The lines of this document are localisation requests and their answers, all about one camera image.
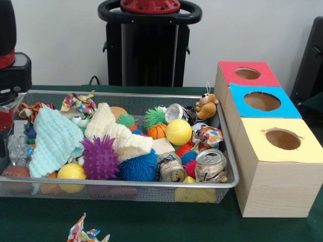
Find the mint green knitted cloth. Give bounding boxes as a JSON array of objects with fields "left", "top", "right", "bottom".
[{"left": 28, "top": 106, "right": 86, "bottom": 178}]

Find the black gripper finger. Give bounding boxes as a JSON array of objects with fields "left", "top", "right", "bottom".
[{"left": 0, "top": 133, "right": 7, "bottom": 158}]

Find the black office chair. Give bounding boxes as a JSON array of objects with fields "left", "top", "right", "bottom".
[{"left": 290, "top": 17, "right": 323, "bottom": 114}]

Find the small orange basketball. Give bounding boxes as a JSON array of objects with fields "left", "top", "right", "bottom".
[{"left": 148, "top": 124, "right": 168, "bottom": 141}]

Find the dark green table cloth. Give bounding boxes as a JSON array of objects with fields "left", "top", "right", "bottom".
[{"left": 0, "top": 85, "right": 323, "bottom": 242}]

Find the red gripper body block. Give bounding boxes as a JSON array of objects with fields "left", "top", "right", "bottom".
[{"left": 0, "top": 109, "right": 14, "bottom": 132}]

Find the small brown football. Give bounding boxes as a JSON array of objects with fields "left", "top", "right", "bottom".
[{"left": 1, "top": 165, "right": 32, "bottom": 179}]

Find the plain yellow ball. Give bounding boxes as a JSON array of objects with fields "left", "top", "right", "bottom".
[{"left": 57, "top": 163, "right": 87, "bottom": 194}]

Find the clear mesh bin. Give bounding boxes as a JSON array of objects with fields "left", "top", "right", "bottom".
[{"left": 0, "top": 90, "right": 240, "bottom": 204}]

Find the colourful polka dot cloth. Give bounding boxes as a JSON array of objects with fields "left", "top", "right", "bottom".
[{"left": 61, "top": 92, "right": 96, "bottom": 115}]

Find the yellow tennis ball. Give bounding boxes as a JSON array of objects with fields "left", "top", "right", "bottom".
[{"left": 166, "top": 119, "right": 193, "bottom": 146}]

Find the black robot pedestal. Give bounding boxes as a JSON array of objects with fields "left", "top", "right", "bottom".
[{"left": 98, "top": 0, "right": 202, "bottom": 87}]

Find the crinkled clear plastic wrapper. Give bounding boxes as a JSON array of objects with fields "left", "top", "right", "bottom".
[{"left": 7, "top": 133, "right": 30, "bottom": 167}]

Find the purple spiky ball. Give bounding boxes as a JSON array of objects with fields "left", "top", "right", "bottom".
[{"left": 82, "top": 135, "right": 121, "bottom": 180}]

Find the silver drink can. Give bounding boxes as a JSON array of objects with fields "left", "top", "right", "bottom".
[{"left": 196, "top": 149, "right": 228, "bottom": 183}]

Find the green fuzzy toy with eyes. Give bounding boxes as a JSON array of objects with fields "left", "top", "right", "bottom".
[
  {"left": 70, "top": 114, "right": 91, "bottom": 134},
  {"left": 145, "top": 107, "right": 168, "bottom": 129}
]

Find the cream knitted cloth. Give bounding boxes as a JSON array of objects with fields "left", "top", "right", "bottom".
[{"left": 84, "top": 103, "right": 153, "bottom": 163}]

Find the colourful patchwork cloth scrap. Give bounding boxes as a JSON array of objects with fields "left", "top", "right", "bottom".
[{"left": 67, "top": 213, "right": 111, "bottom": 242}]

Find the wooden box with three holes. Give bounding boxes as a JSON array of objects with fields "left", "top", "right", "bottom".
[{"left": 213, "top": 61, "right": 323, "bottom": 218}]

